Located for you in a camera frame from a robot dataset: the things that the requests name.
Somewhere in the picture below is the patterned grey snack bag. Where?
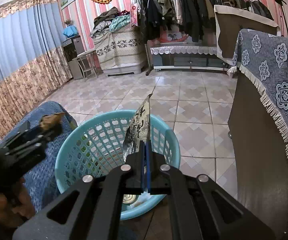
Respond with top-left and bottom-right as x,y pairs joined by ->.
123,93 -> 152,161

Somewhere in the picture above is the brown trash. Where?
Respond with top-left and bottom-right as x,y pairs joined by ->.
39,112 -> 65,131

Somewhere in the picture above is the person left hand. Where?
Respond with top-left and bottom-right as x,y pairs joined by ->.
0,177 -> 36,228

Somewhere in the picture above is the gold paper bowl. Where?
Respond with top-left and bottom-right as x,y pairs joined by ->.
123,194 -> 138,205

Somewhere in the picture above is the blue fluffy rug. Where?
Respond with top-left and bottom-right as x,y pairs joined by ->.
0,101 -> 78,214

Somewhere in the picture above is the light blue plastic basket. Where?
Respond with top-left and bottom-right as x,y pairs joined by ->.
54,109 -> 181,221

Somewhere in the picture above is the blue floral curtain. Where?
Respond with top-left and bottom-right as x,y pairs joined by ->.
0,0 -> 72,141

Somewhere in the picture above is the small metal table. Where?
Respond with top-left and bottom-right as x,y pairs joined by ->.
73,49 -> 98,81

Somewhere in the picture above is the sofa with blue cover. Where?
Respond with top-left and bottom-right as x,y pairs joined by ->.
228,29 -> 288,237

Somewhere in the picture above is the water dispenser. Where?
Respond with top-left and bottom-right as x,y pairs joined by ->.
62,35 -> 84,80

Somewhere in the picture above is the blue cloth on dispenser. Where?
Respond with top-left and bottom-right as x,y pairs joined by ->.
63,25 -> 79,39

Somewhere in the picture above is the cloth covered cabinet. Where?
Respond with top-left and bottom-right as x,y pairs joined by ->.
93,25 -> 147,76

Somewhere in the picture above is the low tv bench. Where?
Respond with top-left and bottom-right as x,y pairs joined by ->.
150,44 -> 229,71

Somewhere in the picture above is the pile of clothes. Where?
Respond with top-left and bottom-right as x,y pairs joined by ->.
89,7 -> 130,38

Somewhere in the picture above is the brown armchair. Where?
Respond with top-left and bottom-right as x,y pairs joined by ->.
214,5 -> 281,66

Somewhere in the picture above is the clothes rack with garments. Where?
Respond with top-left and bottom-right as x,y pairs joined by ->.
134,0 -> 275,77

